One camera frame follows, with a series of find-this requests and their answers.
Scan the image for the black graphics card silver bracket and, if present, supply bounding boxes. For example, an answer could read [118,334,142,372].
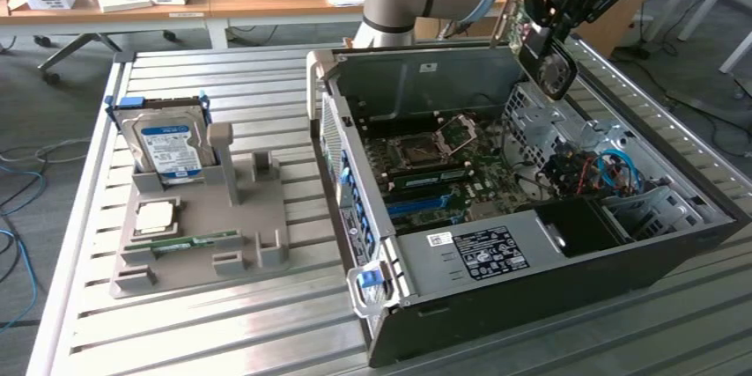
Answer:
[489,0,581,103]

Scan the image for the wooden cabinet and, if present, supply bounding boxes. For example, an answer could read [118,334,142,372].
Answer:
[492,0,674,58]

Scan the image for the perforated metal drive cage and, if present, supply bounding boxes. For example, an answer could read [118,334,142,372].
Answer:
[501,83,594,166]

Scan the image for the black CPU socket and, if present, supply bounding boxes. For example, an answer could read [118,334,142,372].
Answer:
[384,133,448,170]

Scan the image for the green motherboard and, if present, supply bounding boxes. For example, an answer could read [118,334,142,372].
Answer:
[357,114,550,232]

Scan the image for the grey metal disk bay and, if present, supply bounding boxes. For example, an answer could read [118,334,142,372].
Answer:
[598,185,706,241]

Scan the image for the blue expansion slot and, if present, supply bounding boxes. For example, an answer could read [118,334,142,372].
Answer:
[384,194,454,217]

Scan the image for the blue card retainer clips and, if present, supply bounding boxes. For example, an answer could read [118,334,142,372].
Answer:
[337,151,377,262]

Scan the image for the grey power supply black label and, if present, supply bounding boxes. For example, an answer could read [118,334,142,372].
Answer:
[393,210,565,299]

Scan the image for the open grey black PC case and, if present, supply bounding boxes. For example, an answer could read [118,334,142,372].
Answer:
[305,33,738,369]

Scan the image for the silver CPU chip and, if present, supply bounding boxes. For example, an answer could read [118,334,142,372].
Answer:
[133,203,176,236]

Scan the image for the green RAM stick white label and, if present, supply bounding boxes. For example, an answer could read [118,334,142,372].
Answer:
[124,230,241,253]

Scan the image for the grey plastic parts rack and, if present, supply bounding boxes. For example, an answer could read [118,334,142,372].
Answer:
[109,122,292,300]

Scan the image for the black floor cables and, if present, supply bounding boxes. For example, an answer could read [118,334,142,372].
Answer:
[609,0,752,157]

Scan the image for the blue wire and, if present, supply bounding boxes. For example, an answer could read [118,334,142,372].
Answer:
[593,149,645,196]

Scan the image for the black wire bundle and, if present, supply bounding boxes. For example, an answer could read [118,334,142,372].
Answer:
[538,146,594,199]

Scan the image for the hard disk with blue bracket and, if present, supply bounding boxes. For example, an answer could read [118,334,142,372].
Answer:
[104,92,222,186]

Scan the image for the grey floor cables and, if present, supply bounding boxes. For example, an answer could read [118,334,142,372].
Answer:
[0,137,93,166]

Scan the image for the blue floor cable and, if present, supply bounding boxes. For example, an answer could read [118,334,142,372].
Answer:
[0,164,45,333]

